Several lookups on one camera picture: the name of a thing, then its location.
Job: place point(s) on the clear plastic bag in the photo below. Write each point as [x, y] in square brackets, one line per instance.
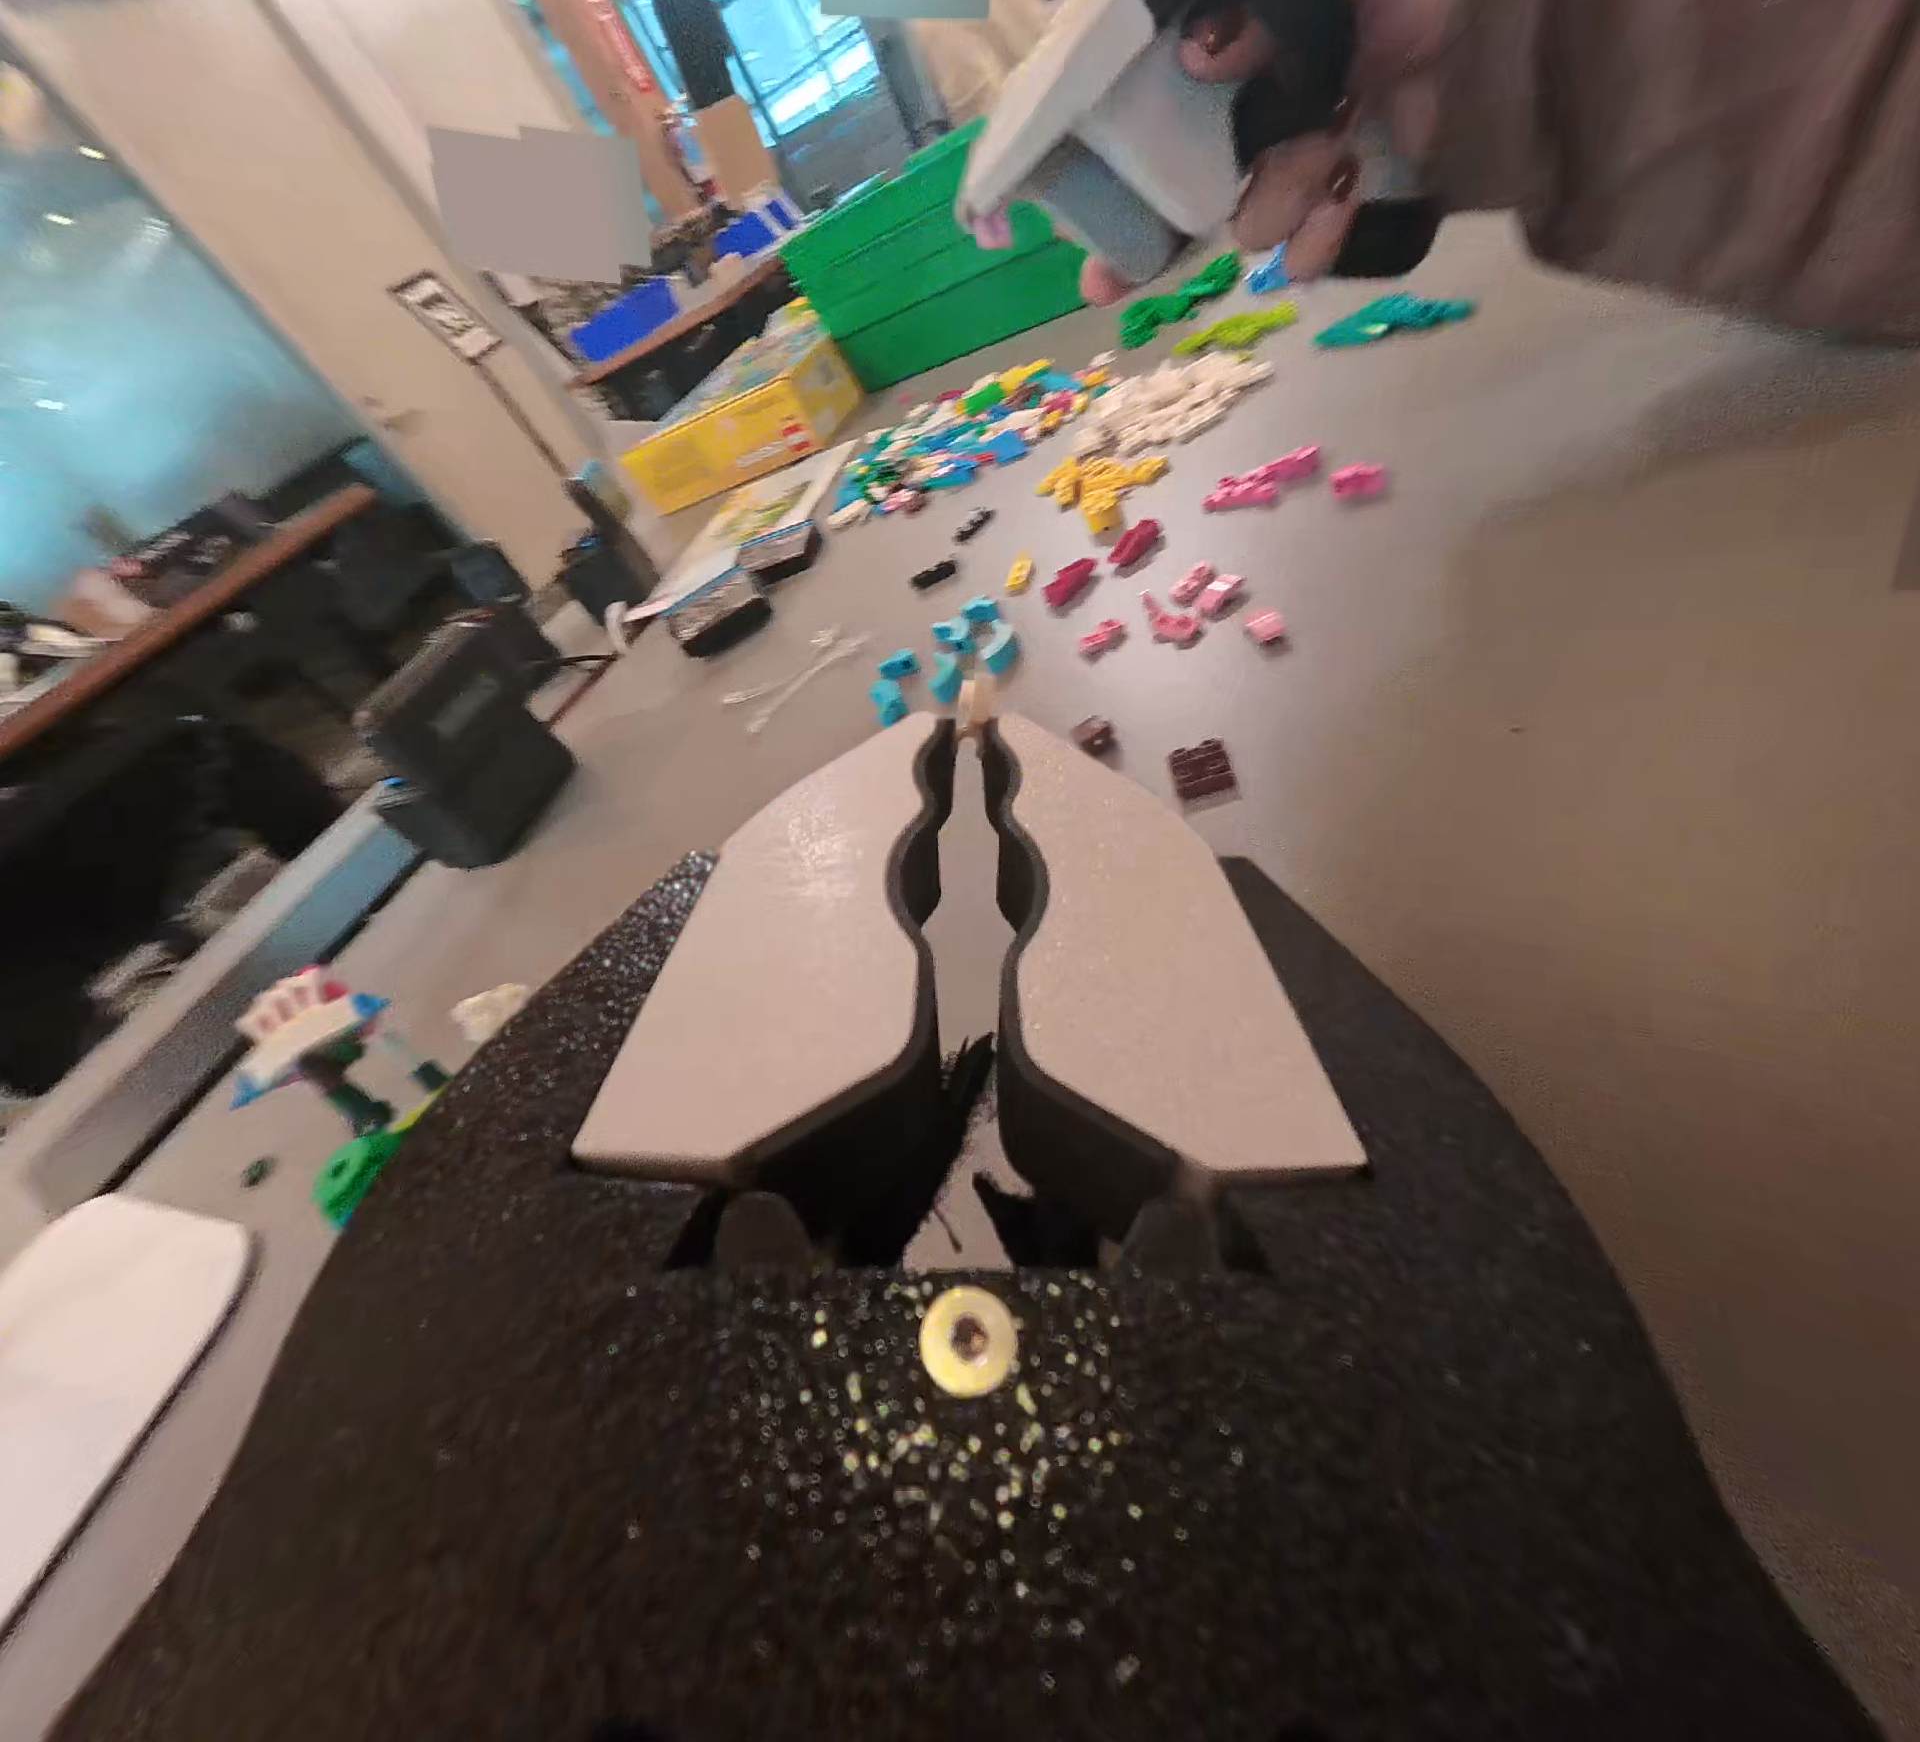
[795, 685]

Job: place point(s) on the cluster of pink lego pieces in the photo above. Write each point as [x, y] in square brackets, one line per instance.
[1201, 602]

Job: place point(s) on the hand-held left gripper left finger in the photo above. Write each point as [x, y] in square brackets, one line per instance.
[810, 963]

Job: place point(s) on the black loudspeaker on stand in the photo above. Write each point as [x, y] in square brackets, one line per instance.
[695, 45]

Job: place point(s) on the wooden desk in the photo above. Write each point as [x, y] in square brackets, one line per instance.
[180, 602]

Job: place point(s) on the white rounded object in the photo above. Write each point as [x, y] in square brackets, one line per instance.
[105, 1353]

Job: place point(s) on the black speaker box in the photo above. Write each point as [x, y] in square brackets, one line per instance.
[464, 752]

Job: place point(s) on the person's right forearm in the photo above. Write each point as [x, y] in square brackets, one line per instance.
[1695, 62]

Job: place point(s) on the pile of yellow lego bricks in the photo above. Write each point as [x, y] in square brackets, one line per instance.
[1103, 483]

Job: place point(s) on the group of green lego pieces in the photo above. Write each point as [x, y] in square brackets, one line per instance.
[1179, 302]

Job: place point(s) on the blue plastic bin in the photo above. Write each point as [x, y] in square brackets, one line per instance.
[623, 321]

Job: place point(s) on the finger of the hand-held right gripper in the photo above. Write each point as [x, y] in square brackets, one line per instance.
[1162, 174]
[1058, 84]

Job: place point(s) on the lime green lego pieces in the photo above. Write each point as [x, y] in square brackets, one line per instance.
[1238, 329]

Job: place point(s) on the cluster of blue lego bricks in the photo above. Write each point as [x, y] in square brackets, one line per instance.
[952, 662]

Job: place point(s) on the magenta lego brick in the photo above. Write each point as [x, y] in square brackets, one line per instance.
[1136, 544]
[1068, 584]

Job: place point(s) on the stack of green plastic bins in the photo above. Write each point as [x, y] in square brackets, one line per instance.
[930, 273]

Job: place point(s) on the lego instruction booklet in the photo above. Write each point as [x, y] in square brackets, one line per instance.
[759, 520]

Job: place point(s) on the yellow lego box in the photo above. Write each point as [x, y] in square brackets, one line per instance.
[735, 422]

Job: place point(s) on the small beige lego piece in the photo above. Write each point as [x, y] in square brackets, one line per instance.
[977, 700]

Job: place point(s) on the small white lego piece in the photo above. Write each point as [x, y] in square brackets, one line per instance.
[488, 1011]

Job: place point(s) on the group of light pink bricks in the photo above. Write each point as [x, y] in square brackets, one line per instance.
[1275, 479]

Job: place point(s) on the pile of mixed lego bricks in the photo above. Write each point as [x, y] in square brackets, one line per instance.
[1081, 415]

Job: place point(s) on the partly built lego model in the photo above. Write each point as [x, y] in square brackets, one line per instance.
[323, 1045]

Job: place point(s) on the teal lego pieces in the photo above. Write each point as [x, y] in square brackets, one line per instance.
[1395, 317]

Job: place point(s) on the large dark brown lego brick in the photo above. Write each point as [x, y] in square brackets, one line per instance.
[1203, 773]

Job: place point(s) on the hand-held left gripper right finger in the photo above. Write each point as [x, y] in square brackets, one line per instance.
[1154, 977]

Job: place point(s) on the black patterned tray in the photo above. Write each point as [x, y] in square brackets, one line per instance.
[720, 610]

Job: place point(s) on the small dark brown lego brick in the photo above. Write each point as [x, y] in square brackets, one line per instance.
[1094, 735]

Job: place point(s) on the light blue lego piece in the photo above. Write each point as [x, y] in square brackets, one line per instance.
[1269, 270]

